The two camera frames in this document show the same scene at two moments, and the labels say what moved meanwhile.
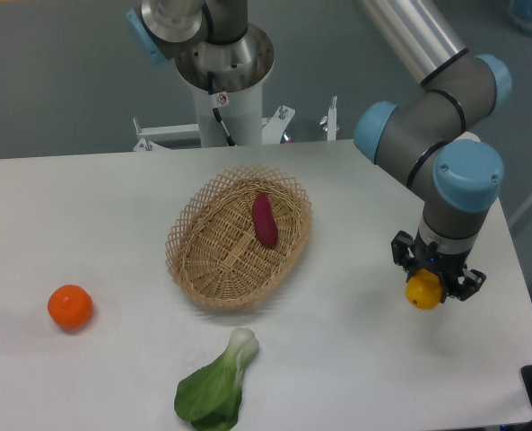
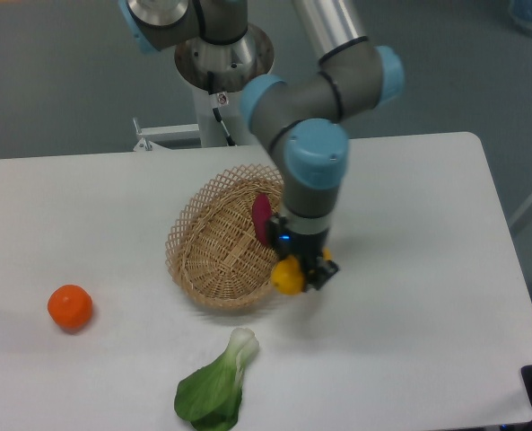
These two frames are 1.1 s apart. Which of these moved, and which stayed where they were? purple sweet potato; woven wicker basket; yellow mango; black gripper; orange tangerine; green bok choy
Moved: black gripper; yellow mango
Stayed: woven wicker basket; green bok choy; purple sweet potato; orange tangerine
